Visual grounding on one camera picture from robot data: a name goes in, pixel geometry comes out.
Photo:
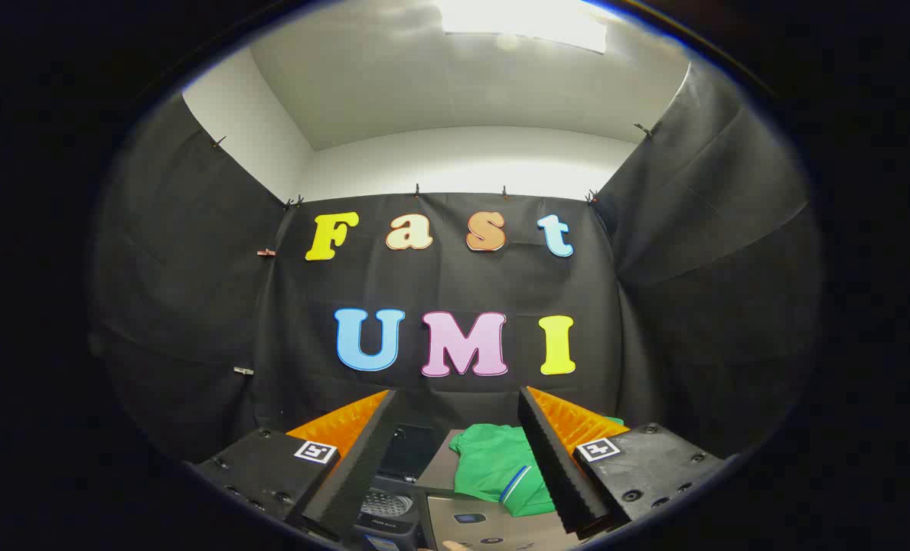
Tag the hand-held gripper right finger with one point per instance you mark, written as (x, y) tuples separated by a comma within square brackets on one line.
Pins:
[(550, 467)]

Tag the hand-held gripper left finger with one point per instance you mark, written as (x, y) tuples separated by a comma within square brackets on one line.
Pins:
[(363, 467)]

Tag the grey washing machine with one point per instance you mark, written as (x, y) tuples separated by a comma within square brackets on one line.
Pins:
[(384, 506)]

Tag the green polo shirt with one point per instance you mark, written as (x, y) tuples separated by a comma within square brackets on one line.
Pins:
[(485, 459)]

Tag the silver metal clip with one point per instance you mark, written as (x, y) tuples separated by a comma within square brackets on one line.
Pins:
[(242, 371)]

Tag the row of black clips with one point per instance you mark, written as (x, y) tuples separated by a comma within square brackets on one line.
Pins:
[(416, 189)]

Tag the ceiling light panel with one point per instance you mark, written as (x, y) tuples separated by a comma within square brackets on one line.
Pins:
[(523, 19)]

